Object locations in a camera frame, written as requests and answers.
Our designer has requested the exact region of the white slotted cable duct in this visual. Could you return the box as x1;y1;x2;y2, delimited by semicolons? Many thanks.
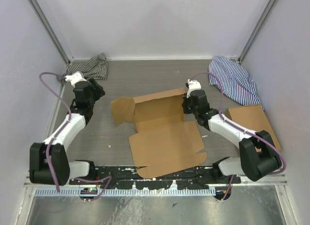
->
34;186;216;197

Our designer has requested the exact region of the right aluminium corner post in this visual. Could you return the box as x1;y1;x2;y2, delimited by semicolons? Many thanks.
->
237;0;278;64

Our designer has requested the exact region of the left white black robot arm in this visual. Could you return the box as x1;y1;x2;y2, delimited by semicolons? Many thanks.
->
29;79;105;187

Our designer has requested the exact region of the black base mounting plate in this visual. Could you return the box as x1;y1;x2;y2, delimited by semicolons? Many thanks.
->
68;165;242;190

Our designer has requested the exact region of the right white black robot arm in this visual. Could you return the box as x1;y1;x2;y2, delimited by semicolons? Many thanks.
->
182;90;286;184

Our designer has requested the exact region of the black white striped cloth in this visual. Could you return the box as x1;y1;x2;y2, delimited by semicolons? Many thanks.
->
56;53;108;85

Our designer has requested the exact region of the folded brown cardboard box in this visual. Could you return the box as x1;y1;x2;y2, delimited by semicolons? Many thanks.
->
225;105;282;151

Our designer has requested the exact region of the brown cardboard box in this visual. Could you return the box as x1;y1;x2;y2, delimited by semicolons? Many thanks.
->
225;105;282;151
110;88;207;179

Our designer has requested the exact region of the aluminium corner post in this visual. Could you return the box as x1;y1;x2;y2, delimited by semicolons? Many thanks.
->
237;0;278;64
28;0;74;64

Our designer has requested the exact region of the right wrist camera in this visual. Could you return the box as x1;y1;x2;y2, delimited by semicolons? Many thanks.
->
183;79;201;99

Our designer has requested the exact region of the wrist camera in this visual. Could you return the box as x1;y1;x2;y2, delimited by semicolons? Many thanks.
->
64;71;87;87
183;79;201;99

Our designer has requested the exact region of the aluminium front rail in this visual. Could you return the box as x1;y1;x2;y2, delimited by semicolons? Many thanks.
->
24;172;287;186

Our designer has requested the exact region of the left aluminium corner post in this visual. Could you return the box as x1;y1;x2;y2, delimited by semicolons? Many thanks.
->
28;0;74;64

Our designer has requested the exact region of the blue white striped cloth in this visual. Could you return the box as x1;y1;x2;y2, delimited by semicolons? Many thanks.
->
208;56;262;105

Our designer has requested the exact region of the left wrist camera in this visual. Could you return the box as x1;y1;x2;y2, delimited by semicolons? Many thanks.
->
64;71;87;87

